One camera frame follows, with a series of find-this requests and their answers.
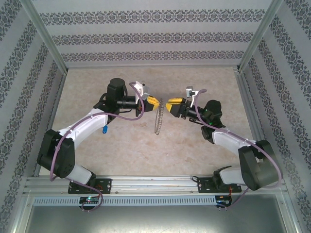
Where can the right circuit board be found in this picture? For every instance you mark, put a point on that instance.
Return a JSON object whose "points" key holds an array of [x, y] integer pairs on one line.
{"points": [[223, 201]]}

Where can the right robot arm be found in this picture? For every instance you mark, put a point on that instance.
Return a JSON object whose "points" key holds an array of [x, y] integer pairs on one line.
{"points": [[230, 140]]}

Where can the aluminium left side rail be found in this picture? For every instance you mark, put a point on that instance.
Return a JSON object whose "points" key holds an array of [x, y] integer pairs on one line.
{"points": [[58, 94]]}

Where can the aluminium right frame post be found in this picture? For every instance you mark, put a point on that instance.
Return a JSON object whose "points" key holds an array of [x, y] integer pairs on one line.
{"points": [[262, 31]]}

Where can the aluminium mounting rail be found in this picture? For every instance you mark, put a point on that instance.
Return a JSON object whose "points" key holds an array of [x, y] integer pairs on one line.
{"points": [[155, 184]]}

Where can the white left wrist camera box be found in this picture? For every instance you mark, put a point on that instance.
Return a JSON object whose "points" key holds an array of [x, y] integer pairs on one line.
{"points": [[141, 89]]}

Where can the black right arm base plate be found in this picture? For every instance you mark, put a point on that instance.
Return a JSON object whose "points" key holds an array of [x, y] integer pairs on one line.
{"points": [[204, 185]]}

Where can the grey metal sheet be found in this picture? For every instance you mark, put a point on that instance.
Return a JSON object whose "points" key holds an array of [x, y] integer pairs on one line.
{"points": [[155, 218]]}

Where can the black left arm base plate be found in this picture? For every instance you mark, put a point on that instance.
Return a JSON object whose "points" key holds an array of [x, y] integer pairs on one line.
{"points": [[104, 185]]}

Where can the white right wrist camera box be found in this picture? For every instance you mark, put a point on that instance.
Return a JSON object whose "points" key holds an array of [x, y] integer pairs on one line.
{"points": [[192, 93]]}

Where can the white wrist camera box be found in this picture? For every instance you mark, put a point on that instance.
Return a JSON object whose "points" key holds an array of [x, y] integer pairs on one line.
{"points": [[192, 93], [141, 89]]}

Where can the aluminium back rail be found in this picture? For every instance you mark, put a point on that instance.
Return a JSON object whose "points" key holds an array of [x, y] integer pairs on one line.
{"points": [[150, 66]]}

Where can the aluminium frame post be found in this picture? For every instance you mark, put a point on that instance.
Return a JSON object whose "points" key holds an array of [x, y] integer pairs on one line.
{"points": [[41, 31], [262, 31]]}

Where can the aluminium left frame post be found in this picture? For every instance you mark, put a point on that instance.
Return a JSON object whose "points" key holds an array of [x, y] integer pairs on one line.
{"points": [[41, 31]]}

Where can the left circuit board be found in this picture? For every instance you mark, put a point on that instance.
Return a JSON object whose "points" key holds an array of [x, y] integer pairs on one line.
{"points": [[90, 199]]}

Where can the blue-headed key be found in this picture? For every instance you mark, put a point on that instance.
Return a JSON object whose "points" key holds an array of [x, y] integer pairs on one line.
{"points": [[105, 129]]}

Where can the aluminium right side rail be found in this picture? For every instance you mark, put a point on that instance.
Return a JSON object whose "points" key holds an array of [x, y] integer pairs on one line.
{"points": [[241, 82]]}

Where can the circuit board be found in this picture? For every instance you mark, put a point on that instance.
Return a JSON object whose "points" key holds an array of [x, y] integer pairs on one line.
{"points": [[223, 201], [90, 199]]}

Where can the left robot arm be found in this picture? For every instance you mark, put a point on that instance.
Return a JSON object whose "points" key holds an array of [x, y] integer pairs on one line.
{"points": [[82, 128]]}

